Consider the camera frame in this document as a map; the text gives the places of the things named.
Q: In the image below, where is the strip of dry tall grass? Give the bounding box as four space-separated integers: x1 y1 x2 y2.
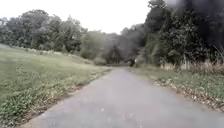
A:
159 56 224 76

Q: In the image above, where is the grass field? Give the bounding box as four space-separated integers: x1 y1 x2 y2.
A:
0 44 113 128

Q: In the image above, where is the wood of trees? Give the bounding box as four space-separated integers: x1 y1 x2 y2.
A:
0 0 224 67

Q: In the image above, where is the grey asphalt path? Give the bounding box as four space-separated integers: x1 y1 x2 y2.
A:
20 65 224 128

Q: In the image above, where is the person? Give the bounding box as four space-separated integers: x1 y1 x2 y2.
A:
129 58 136 68

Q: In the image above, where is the grass verge with leaves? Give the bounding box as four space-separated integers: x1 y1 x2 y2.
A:
132 64 224 112

